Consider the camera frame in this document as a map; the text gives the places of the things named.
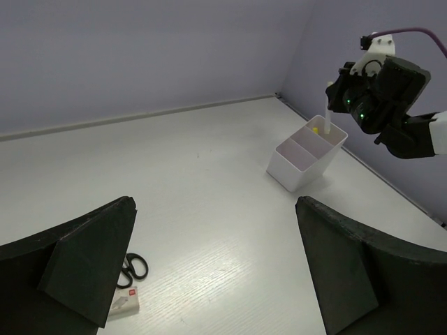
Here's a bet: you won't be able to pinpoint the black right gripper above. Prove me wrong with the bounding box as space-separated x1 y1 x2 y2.
325 61 384 133

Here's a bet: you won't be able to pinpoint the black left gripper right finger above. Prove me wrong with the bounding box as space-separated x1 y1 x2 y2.
295 196 446 334

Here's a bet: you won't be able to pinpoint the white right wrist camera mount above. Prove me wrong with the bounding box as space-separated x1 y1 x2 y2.
350 34 395 77

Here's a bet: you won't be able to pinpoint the white divided pen holder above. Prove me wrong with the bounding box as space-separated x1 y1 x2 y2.
266 115 348 193

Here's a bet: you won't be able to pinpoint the pale yellow capped marker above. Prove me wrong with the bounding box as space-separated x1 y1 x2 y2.
324 94 332 135

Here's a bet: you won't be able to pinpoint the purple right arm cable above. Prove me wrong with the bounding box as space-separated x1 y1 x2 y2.
369 27 447 64

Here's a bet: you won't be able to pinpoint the white eraser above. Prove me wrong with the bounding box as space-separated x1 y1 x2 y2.
109 286 140 317

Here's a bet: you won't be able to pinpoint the black handled scissors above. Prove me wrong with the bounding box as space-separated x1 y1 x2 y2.
117 253 149 289

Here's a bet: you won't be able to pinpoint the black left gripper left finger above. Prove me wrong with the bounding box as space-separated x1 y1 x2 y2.
1 196 137 334

